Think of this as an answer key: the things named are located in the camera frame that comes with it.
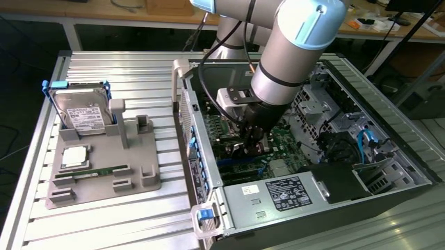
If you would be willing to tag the silver power supply unit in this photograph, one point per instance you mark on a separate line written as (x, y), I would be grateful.
(250, 205)

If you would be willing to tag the silver CPU chip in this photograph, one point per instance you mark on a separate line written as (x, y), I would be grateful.
(73, 156)

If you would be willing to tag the black slanted pole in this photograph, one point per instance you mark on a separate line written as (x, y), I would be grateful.
(422, 18)

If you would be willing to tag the white and orange plastic part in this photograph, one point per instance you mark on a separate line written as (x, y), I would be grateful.
(379, 24)

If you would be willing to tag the long wooden desk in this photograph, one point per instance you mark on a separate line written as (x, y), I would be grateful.
(87, 13)

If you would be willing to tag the black plastic air shroud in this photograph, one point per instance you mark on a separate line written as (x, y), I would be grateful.
(332, 182)

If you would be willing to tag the blue case latch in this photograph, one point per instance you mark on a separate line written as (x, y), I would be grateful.
(203, 214)

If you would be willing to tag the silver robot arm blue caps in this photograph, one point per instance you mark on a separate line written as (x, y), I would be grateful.
(288, 52)

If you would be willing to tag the silver metal disk bay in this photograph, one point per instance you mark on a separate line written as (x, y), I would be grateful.
(312, 109)

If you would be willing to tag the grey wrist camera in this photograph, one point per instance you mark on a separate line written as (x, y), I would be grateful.
(227, 100)

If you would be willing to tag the green RAM stick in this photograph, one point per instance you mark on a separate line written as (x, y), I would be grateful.
(104, 172)

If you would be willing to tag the black graphics card with fan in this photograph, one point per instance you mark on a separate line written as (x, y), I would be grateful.
(234, 153)

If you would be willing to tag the black monitor stand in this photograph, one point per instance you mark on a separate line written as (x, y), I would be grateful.
(399, 19)

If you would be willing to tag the cluttered wooden desk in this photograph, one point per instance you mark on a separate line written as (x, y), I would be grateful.
(425, 28)

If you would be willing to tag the open black PC case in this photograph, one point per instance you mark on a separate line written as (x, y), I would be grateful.
(347, 221)

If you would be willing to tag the green motherboard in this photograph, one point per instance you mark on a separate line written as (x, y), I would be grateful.
(283, 147)

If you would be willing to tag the hard disk in blue carrier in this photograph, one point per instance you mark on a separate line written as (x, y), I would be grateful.
(79, 109)

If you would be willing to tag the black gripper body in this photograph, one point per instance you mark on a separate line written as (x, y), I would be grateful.
(266, 114)

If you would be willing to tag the grey parts rack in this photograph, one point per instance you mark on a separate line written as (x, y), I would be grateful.
(104, 151)

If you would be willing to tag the silver chipset heatsink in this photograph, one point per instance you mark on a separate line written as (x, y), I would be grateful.
(279, 166)

